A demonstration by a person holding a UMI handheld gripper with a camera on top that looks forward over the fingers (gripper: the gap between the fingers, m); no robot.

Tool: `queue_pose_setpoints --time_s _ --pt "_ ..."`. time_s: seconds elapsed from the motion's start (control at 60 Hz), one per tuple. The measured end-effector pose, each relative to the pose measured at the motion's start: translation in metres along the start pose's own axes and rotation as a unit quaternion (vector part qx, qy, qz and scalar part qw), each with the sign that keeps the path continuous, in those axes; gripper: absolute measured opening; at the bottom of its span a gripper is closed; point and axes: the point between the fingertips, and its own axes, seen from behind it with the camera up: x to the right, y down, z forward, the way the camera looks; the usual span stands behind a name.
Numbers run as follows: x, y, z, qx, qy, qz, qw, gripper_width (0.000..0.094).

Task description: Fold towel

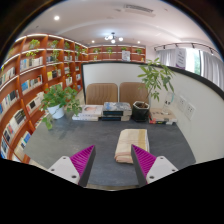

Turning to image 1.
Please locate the tan cover book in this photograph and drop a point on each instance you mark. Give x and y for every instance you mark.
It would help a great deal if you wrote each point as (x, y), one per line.
(163, 115)

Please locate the white wall socket panel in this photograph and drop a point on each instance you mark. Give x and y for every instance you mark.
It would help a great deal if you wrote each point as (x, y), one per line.
(190, 111)
(181, 103)

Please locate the white hanging banner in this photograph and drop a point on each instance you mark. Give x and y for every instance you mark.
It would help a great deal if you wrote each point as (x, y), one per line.
(181, 58)

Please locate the white framed sign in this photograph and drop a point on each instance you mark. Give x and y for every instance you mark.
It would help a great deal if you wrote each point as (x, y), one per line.
(126, 55)

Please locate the cream towel with tan stripes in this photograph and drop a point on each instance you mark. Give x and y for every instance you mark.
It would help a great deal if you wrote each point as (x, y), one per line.
(131, 145)

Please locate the white book with pink cover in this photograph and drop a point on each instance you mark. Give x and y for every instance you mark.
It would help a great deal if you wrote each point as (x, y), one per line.
(91, 110)

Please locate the flat white book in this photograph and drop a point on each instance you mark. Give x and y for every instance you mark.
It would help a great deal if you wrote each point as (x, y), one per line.
(85, 117)

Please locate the ceiling lamp cluster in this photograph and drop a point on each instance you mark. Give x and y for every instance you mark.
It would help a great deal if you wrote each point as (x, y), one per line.
(113, 38)

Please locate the red and black book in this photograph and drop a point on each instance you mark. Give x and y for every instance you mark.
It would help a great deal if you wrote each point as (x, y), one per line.
(160, 122)

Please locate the leafy plant in white pot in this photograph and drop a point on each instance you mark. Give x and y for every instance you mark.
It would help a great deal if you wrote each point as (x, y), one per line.
(56, 98)

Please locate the orange wooden bookshelf unit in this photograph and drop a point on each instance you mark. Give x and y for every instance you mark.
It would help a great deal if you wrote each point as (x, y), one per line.
(26, 80)

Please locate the white window curtain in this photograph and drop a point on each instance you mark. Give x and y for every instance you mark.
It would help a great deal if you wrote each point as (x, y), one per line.
(213, 68)

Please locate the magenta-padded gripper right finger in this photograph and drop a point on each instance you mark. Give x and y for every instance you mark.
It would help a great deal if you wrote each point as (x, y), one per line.
(154, 166)

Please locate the clear acrylic sign stand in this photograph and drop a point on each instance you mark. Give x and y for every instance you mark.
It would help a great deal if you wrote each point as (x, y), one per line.
(168, 103)

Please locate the ceiling air vent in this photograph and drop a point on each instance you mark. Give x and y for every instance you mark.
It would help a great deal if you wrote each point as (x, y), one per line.
(139, 10)

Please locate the small tree in black pot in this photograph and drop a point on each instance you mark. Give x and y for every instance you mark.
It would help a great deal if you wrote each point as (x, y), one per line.
(140, 111)

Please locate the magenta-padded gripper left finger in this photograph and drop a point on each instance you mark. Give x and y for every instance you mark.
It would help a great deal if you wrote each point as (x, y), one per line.
(71, 166)

